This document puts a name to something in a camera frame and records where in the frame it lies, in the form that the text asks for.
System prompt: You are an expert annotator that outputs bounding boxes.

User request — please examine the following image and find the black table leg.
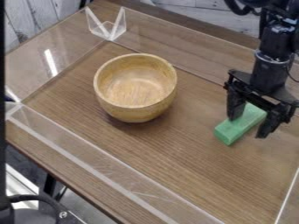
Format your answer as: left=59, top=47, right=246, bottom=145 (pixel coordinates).
left=43, top=174, right=58, bottom=196

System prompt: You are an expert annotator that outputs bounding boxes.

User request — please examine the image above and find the green rectangular block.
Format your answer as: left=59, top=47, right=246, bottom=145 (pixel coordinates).
left=214, top=103, right=267, bottom=145

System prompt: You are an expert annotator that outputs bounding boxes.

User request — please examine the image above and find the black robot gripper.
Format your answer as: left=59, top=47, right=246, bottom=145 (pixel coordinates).
left=224, top=51, right=299, bottom=139

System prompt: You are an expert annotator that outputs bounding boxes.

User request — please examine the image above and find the clear acrylic front barrier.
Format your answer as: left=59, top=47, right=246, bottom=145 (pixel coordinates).
left=7, top=89, right=224, bottom=224

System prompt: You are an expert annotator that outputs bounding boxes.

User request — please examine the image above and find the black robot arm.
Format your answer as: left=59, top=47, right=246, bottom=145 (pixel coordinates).
left=224, top=0, right=299, bottom=138

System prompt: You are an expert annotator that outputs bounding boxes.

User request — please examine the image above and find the light wooden bowl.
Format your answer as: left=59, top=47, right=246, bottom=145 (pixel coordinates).
left=94, top=53, right=178, bottom=123

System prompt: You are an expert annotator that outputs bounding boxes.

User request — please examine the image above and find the black cable loop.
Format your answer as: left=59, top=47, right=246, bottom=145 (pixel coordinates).
left=7, top=193, right=66, bottom=224

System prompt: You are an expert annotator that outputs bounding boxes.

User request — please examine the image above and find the clear acrylic corner bracket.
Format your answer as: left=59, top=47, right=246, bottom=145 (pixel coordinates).
left=86, top=7, right=127, bottom=41

